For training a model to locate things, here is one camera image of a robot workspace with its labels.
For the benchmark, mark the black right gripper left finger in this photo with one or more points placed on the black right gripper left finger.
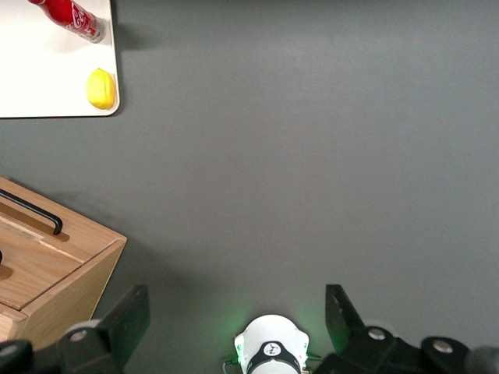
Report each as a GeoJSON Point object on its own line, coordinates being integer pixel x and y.
{"type": "Point", "coordinates": [109, 339]}

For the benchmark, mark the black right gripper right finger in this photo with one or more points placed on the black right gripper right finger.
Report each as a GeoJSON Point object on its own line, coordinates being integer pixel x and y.
{"type": "Point", "coordinates": [351, 350]}

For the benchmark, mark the shallow oak wooden drawer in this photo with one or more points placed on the shallow oak wooden drawer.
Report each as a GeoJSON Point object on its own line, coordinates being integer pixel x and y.
{"type": "Point", "coordinates": [39, 272]}

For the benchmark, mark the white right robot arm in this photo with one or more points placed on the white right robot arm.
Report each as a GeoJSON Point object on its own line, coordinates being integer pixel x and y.
{"type": "Point", "coordinates": [273, 331]}

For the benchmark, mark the oak wooden drawer cabinet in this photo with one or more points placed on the oak wooden drawer cabinet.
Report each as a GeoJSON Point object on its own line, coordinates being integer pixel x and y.
{"type": "Point", "coordinates": [78, 288]}

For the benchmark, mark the deep oak wooden drawer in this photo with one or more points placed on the deep oak wooden drawer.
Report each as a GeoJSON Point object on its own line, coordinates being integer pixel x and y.
{"type": "Point", "coordinates": [83, 237]}

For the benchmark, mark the yellow bottle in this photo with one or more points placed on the yellow bottle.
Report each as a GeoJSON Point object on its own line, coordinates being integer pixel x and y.
{"type": "Point", "coordinates": [100, 89]}

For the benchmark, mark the white plastic tray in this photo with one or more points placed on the white plastic tray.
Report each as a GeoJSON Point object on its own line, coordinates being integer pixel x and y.
{"type": "Point", "coordinates": [39, 78]}

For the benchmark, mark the red cola bottle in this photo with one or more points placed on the red cola bottle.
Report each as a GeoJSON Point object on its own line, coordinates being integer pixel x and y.
{"type": "Point", "coordinates": [66, 11]}

